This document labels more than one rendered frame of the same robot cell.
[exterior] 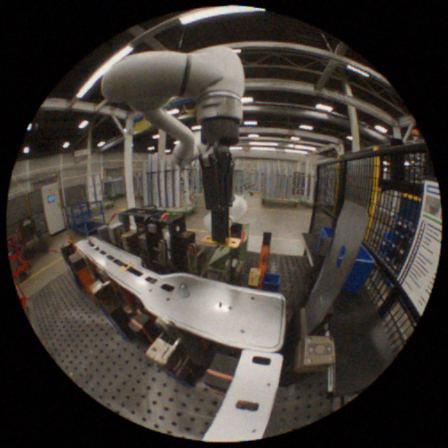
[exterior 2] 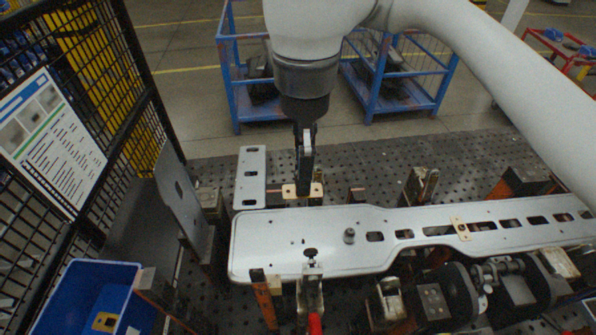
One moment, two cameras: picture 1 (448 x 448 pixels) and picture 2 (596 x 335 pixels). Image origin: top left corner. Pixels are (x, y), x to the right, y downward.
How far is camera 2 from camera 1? 0.69 m
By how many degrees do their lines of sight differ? 111
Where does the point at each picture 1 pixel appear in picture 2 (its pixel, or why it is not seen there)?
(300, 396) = not seen: hidden behind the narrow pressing
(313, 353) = (211, 193)
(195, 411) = (288, 203)
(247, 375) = (256, 190)
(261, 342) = (251, 216)
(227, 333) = (283, 215)
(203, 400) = not seen: hidden behind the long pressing
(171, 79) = not seen: hidden behind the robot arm
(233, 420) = (255, 164)
